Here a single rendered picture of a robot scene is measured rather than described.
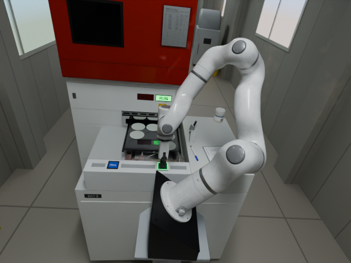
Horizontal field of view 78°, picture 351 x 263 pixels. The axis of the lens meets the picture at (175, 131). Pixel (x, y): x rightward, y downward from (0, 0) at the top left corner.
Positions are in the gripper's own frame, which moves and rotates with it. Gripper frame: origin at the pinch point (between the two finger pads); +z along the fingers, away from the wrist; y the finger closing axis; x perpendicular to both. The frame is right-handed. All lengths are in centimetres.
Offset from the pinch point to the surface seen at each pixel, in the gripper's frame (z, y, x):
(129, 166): 2.4, -1.1, -17.5
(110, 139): 7, -45, -36
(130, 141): 1.7, -31.5, -20.3
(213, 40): -87, -523, 147
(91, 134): 11, -62, -54
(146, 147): 2.9, -26.1, -9.7
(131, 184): 11.7, 2.0, -16.2
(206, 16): -143, -529, 120
